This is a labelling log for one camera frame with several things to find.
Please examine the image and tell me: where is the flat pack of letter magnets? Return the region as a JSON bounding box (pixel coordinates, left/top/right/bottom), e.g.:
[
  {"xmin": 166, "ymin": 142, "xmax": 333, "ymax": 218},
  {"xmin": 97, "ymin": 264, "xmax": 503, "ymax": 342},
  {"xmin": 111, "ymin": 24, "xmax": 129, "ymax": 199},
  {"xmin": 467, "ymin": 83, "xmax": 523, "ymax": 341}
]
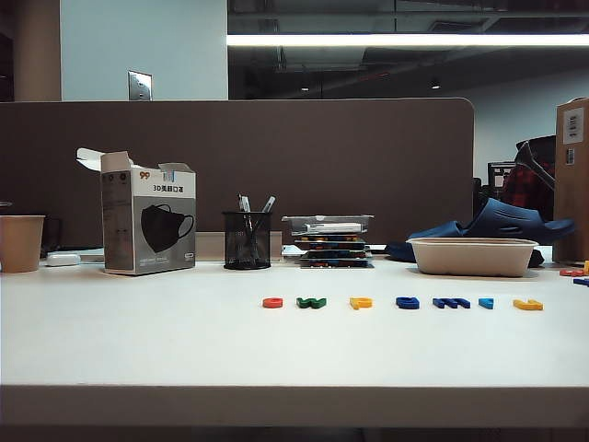
[
  {"xmin": 294, "ymin": 235, "xmax": 368, "ymax": 246},
  {"xmin": 298, "ymin": 257, "xmax": 375, "ymax": 269},
  {"xmin": 301, "ymin": 248, "xmax": 372, "ymax": 259}
]

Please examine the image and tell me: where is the brown paper cup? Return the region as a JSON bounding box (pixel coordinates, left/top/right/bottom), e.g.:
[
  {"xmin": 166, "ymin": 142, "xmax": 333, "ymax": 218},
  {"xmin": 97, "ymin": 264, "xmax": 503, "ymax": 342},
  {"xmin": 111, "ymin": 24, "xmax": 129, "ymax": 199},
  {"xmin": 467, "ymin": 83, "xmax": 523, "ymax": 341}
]
[{"xmin": 0, "ymin": 214, "xmax": 46, "ymax": 273}]

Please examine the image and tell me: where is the clear plastic case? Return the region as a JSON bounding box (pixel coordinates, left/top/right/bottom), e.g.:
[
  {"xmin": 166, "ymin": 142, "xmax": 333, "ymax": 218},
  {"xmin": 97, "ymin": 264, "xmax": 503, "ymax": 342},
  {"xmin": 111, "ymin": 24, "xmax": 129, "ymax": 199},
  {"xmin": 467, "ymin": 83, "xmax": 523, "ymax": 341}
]
[{"xmin": 281, "ymin": 214, "xmax": 375, "ymax": 237}]

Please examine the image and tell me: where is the black and silver pen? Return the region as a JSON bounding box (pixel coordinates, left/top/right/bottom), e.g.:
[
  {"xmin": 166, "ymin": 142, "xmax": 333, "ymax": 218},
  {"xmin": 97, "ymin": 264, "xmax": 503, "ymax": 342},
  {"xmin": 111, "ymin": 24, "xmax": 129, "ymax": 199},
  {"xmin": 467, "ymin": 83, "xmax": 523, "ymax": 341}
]
[
  {"xmin": 237, "ymin": 192, "xmax": 254, "ymax": 231},
  {"xmin": 250, "ymin": 195, "xmax": 277, "ymax": 240}
]

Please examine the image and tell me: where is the black mesh pen holder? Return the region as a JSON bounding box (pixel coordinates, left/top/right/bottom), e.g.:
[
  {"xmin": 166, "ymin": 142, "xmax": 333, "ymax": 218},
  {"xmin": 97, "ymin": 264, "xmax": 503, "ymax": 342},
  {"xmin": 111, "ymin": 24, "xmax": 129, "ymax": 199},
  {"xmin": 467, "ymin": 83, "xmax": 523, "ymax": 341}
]
[{"xmin": 222, "ymin": 211, "xmax": 272, "ymax": 271}]

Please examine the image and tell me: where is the brown desk partition panel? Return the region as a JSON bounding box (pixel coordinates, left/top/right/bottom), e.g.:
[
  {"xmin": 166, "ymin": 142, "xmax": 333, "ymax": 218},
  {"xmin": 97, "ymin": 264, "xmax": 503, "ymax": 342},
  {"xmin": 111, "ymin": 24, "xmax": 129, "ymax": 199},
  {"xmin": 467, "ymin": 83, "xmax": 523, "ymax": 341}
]
[{"xmin": 0, "ymin": 97, "xmax": 476, "ymax": 250}]

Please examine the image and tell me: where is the navy blue foam slipper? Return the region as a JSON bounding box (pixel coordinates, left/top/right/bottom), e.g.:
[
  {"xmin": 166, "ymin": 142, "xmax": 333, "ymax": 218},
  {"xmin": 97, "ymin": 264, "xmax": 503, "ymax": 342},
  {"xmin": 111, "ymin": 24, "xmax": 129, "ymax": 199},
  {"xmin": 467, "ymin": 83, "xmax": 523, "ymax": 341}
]
[
  {"xmin": 384, "ymin": 220, "xmax": 467, "ymax": 262},
  {"xmin": 462, "ymin": 197, "xmax": 577, "ymax": 246}
]

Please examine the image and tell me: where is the grey face mask box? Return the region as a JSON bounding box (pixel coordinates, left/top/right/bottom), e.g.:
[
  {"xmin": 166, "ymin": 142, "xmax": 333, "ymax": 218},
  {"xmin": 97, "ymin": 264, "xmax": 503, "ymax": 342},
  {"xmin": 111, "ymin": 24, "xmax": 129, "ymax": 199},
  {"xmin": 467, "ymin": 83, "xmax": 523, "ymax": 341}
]
[{"xmin": 75, "ymin": 146, "xmax": 197, "ymax": 276}]

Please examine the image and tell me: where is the beige pulp food tray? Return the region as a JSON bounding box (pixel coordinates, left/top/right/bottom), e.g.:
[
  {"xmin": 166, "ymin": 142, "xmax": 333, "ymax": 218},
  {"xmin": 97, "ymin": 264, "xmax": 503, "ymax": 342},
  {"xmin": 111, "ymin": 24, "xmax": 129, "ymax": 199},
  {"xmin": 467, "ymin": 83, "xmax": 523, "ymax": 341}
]
[{"xmin": 406, "ymin": 237, "xmax": 539, "ymax": 278}]

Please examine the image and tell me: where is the white ceiling light strip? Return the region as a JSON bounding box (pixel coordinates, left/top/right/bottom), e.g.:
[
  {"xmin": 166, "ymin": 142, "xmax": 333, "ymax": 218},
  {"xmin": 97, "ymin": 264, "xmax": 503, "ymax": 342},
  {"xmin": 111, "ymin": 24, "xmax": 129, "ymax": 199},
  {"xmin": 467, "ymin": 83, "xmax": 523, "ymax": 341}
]
[{"xmin": 226, "ymin": 33, "xmax": 589, "ymax": 48}]

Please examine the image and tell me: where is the computer monitor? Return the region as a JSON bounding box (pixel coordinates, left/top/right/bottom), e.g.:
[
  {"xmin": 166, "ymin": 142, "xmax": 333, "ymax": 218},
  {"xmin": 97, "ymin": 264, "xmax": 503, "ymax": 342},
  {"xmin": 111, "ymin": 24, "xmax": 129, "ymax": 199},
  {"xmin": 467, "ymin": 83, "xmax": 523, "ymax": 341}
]
[{"xmin": 487, "ymin": 161, "xmax": 516, "ymax": 189}]

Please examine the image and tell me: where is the person in red plaid shirt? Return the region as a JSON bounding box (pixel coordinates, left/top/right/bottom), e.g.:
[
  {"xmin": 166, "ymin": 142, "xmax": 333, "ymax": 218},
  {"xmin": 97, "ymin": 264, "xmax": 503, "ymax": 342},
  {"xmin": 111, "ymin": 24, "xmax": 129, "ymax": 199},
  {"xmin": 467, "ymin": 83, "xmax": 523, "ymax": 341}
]
[{"xmin": 500, "ymin": 134, "xmax": 557, "ymax": 221}]

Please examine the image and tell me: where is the white earbuds case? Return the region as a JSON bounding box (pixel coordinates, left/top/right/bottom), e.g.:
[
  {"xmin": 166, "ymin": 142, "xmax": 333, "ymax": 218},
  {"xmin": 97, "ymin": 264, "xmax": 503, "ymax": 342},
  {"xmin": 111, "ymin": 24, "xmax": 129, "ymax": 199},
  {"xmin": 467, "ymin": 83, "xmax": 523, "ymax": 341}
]
[{"xmin": 45, "ymin": 251, "xmax": 82, "ymax": 267}]

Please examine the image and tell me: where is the brown cardboard box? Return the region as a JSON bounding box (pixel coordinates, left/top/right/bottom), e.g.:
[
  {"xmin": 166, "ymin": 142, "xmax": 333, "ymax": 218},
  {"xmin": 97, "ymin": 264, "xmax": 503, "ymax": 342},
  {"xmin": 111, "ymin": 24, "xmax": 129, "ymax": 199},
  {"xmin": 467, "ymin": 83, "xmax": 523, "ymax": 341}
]
[{"xmin": 553, "ymin": 97, "xmax": 589, "ymax": 264}]

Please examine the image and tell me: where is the metal wall switch plate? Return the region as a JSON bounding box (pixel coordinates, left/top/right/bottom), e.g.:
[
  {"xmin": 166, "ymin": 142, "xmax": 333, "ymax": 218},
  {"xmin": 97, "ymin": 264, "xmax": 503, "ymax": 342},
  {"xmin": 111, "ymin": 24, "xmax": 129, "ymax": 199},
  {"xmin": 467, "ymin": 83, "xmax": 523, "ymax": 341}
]
[{"xmin": 127, "ymin": 69, "xmax": 154, "ymax": 101}]

